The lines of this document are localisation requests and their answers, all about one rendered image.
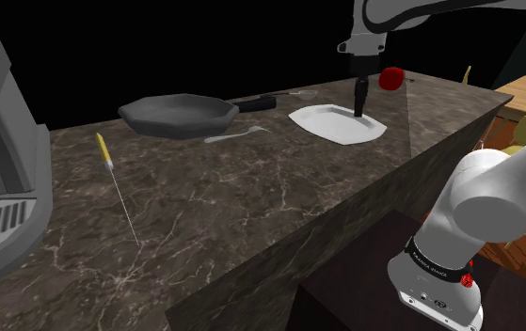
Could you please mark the dark grey frying pan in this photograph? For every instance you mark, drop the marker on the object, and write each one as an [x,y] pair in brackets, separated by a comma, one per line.
[175,114]

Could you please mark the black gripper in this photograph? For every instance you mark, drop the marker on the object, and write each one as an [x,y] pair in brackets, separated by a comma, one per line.
[361,66]

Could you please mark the grey coffee machine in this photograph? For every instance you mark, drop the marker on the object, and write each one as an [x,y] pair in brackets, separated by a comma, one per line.
[1,137]

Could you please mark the grey spoon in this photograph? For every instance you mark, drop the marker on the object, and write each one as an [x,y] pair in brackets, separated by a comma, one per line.
[226,137]

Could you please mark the red apple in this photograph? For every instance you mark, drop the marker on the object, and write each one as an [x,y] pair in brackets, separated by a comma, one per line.
[391,79]

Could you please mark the white plate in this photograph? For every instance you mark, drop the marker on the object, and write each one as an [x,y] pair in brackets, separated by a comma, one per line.
[331,126]

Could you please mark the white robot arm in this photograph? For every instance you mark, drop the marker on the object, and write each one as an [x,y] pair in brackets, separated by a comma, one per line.
[487,183]

